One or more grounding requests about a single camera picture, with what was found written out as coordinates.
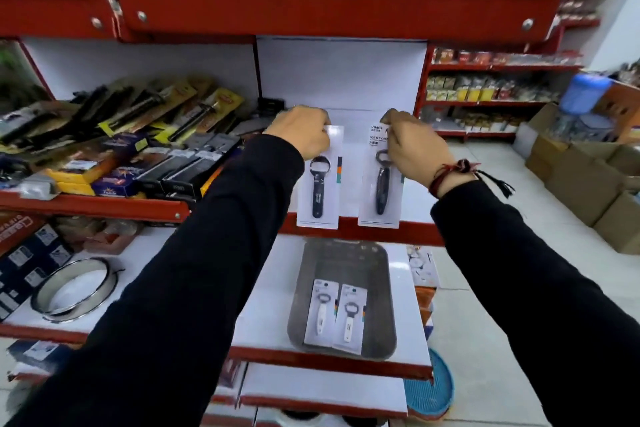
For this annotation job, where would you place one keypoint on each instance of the person's right hand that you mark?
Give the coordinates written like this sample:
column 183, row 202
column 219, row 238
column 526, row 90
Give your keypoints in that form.
column 412, row 146

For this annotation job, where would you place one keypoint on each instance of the person's left hand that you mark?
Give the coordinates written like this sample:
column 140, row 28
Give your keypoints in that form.
column 297, row 131

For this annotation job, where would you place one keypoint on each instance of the person's right fingers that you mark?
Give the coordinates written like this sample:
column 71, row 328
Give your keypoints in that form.
column 393, row 117

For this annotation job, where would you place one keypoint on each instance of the person's left fingers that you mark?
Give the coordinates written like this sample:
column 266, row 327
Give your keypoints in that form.
column 320, row 115

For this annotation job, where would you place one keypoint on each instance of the dark bottle opener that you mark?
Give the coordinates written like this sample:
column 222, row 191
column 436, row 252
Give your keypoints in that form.
column 320, row 191
column 381, row 196

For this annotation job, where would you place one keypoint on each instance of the person's left forearm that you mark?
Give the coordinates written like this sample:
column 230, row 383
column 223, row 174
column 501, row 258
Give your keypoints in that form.
column 200, row 266

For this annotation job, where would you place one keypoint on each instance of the person's right forearm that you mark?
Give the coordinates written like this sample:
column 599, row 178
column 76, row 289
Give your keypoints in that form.
column 540, row 301

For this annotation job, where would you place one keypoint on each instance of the rows of jars and packets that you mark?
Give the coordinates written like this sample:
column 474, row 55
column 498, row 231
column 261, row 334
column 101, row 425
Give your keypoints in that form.
column 480, row 89

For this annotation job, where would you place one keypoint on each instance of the red background shelf unit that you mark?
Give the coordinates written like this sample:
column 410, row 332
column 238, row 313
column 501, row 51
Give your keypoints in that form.
column 495, row 104

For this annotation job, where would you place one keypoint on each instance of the red and white shelf unit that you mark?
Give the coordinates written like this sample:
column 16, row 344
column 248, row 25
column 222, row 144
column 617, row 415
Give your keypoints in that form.
column 340, row 11

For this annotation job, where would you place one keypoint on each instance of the black boxed kitchen tool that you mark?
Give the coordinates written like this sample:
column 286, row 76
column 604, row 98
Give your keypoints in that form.
column 197, row 174
column 167, row 169

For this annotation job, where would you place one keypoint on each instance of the white cardboard box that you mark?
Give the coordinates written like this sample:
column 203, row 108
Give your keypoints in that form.
column 532, row 134

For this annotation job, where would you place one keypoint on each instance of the white packaged kitchen gadget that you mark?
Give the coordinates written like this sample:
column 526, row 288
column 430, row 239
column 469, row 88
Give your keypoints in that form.
column 422, row 266

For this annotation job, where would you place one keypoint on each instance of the grey metal tray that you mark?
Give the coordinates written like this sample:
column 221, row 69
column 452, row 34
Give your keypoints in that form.
column 345, row 266

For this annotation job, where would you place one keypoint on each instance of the small brown cardboard box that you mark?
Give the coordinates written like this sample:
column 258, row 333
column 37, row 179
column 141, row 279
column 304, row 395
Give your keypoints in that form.
column 545, row 159

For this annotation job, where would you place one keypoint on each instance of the stack of orange boxes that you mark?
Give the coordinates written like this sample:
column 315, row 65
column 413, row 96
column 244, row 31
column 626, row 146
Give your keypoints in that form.
column 425, row 306

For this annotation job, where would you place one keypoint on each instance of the blue water bottle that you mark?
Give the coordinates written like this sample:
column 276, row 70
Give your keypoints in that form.
column 584, row 94

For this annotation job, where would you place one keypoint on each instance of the pile of packaged knives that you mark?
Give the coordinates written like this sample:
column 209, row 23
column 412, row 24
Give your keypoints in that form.
column 125, row 109

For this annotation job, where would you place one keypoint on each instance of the white bottle opener on card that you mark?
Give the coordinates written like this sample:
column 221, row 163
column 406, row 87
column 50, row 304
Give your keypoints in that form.
column 350, row 321
column 321, row 314

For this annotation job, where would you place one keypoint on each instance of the large brown cardboard box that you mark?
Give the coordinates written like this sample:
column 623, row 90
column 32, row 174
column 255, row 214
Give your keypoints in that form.
column 585, row 186

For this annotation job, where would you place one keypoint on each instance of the orange cardboard box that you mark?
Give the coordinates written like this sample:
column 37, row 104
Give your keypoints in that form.
column 622, row 109

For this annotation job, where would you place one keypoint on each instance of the stack of yellow blue boxes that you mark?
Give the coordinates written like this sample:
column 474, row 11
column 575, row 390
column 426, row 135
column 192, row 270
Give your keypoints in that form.
column 95, row 174

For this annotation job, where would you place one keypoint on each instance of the clear wrapped packets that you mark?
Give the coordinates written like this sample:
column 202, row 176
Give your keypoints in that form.
column 100, row 234

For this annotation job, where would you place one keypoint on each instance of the blue round woven mat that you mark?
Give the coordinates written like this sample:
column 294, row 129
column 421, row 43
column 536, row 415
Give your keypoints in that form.
column 432, row 389

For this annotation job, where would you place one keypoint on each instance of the stack of dark blue boxes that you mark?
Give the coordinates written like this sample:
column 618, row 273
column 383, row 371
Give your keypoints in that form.
column 35, row 261

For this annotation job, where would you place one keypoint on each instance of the red printed box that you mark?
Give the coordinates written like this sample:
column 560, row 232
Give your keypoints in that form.
column 17, row 231

